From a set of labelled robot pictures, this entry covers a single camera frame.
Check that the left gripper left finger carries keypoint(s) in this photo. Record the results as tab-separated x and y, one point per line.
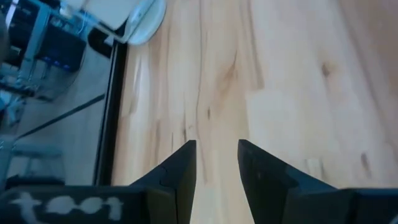
174	193

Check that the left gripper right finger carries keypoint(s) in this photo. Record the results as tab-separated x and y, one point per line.
264	186

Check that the white cylindrical cup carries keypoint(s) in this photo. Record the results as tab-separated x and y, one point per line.
146	21

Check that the black aluminium table frame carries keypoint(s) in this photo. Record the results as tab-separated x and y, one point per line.
112	124

